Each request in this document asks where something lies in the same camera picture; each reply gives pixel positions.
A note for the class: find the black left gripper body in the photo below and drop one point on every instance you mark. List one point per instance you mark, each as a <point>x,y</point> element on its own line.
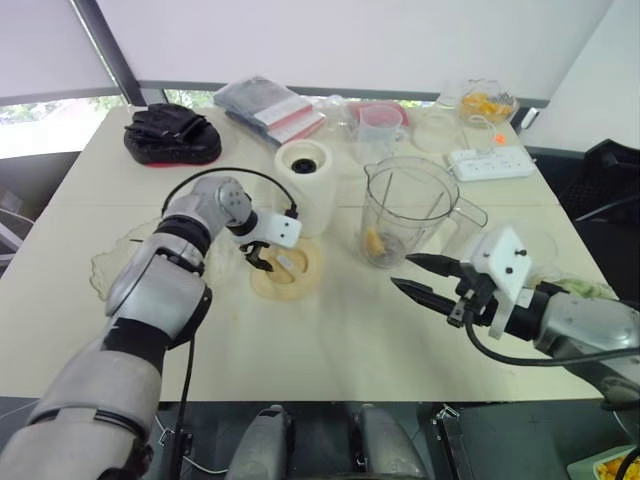
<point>252,247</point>

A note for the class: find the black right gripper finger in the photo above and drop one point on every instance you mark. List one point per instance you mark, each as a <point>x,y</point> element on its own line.
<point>440,265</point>
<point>425,296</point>

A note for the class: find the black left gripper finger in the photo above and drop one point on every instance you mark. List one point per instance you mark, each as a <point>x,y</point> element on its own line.
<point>248,259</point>
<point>265,263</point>

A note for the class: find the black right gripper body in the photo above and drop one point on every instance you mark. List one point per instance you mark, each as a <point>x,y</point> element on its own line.
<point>475,295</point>

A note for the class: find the cream blender lid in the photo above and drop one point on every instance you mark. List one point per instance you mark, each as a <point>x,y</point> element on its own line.
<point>295,282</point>

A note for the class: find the clear plastic blender jar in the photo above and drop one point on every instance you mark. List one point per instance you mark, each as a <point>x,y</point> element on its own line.
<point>380,220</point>

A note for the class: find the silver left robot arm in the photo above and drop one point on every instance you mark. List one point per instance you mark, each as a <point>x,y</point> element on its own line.
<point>145,285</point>

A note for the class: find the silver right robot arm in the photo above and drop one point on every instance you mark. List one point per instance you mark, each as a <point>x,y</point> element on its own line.
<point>590,325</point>

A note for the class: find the clear glass fruit bowl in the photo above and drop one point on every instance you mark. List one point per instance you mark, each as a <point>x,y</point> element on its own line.
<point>511,107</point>

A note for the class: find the white blender base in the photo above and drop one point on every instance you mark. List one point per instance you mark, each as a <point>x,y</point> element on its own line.
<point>310,195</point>

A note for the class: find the green towel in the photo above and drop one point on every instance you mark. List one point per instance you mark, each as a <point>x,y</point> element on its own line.
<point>585,289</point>

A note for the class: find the white power strip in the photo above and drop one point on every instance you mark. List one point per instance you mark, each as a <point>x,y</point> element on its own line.
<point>492,165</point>

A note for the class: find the scalloped clear glass plate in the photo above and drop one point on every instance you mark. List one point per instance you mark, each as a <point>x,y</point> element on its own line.
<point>115,250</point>

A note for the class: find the clear measuring cup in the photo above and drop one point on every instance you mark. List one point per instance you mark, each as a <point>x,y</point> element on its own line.
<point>380,142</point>

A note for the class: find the small orange tag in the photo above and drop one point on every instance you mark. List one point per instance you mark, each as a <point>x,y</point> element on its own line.
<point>498,137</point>

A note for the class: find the grey rounded shape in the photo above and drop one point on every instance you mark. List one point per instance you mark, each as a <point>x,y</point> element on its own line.
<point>265,440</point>
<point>385,440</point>

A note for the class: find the drinking glass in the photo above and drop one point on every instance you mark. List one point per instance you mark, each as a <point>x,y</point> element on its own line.
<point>479,118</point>

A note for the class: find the crumpled clear plastic bag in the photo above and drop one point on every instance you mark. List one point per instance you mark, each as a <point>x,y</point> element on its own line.
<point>335,112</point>

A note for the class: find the pink lidded container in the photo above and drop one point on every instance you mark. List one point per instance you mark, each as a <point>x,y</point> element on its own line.
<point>395,107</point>

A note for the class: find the small glass beaker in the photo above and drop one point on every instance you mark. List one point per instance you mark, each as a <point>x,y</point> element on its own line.
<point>448,97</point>

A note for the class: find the black plastic crate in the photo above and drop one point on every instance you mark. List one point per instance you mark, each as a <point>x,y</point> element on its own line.
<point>610,170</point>

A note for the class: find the pale green plastic tray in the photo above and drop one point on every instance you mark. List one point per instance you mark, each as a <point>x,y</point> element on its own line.
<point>582,465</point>

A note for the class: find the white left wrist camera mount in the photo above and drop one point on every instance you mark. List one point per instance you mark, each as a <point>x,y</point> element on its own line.
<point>280,227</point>

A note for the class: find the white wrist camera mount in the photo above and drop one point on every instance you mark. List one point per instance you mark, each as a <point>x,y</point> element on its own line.
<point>505,265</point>
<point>280,227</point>

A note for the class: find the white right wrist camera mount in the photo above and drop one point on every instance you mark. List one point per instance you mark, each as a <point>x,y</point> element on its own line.
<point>505,265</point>

